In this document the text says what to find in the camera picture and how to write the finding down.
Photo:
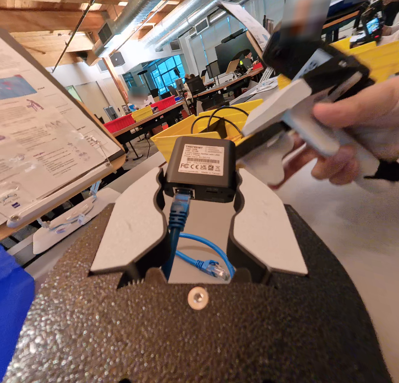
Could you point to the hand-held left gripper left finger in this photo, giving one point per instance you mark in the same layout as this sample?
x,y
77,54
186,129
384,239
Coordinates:
x,y
131,230

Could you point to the person's right hand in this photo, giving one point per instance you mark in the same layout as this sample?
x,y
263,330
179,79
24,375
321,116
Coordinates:
x,y
367,133

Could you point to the black device with screen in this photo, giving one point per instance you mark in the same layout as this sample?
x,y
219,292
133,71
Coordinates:
x,y
372,25

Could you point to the white board stand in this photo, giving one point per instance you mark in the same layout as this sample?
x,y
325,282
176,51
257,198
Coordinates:
x,y
265,83
99,202

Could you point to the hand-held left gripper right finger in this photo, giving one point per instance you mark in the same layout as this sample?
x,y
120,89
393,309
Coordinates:
x,y
268,230

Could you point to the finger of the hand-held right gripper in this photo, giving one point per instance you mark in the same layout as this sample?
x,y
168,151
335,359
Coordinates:
x,y
274,111
268,164

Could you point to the long yellow storage bin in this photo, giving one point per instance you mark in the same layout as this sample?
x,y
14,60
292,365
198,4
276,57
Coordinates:
x,y
383,58

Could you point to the silver air duct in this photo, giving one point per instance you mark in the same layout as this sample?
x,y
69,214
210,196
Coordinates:
x,y
131,11
202,14

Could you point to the black hanging speaker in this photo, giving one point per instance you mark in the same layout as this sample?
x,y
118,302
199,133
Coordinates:
x,y
117,59

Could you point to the yellow storage bin with divider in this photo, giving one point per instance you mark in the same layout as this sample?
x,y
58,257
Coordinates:
x,y
165,144

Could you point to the large window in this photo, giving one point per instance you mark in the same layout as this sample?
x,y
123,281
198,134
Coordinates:
x,y
165,72

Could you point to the large black screen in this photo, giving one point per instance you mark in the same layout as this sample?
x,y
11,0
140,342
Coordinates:
x,y
230,55

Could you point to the small yellow storage bin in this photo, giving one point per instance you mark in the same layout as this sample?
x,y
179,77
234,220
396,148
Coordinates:
x,y
141,114

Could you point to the black office chair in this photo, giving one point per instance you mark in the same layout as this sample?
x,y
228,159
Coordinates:
x,y
196,88

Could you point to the red storage bin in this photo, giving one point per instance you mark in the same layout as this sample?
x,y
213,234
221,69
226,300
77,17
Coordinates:
x,y
163,103
120,125

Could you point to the instruction sheet on stand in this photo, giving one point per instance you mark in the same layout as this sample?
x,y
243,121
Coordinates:
x,y
46,133

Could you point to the black network splitter box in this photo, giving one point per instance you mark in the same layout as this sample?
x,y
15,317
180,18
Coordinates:
x,y
199,152

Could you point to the wooden instruction board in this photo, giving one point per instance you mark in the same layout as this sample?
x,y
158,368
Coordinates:
x,y
246,18

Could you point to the wooden office desk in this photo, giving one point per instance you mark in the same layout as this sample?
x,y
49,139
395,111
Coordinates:
x,y
230,83
146,121

